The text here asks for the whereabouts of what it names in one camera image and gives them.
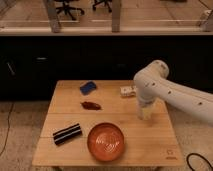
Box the black white striped block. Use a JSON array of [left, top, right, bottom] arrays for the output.
[[53, 124, 82, 145]]

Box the black office chair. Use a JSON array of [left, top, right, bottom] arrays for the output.
[[91, 0, 113, 14], [54, 0, 85, 21]]

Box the dark red brown object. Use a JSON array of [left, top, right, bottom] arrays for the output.
[[81, 101, 101, 110]]

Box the wooden table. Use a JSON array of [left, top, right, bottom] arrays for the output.
[[33, 80, 183, 167]]

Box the white patterned box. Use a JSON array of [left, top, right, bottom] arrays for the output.
[[120, 86, 136, 97]]

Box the orange round bowl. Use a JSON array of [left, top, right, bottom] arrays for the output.
[[87, 122, 125, 162]]

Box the black floor cable right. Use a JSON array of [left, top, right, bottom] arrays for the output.
[[186, 152, 213, 171]]

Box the black office chair right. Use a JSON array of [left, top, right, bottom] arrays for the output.
[[91, 0, 113, 14]]

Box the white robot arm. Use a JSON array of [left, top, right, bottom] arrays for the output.
[[134, 60, 213, 125]]

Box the black cable left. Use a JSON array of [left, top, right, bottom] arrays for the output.
[[0, 100, 16, 157]]

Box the blue sponge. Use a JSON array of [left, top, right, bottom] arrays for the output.
[[80, 81, 97, 95]]

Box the black office chair left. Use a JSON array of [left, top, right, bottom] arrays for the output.
[[54, 0, 85, 21]]

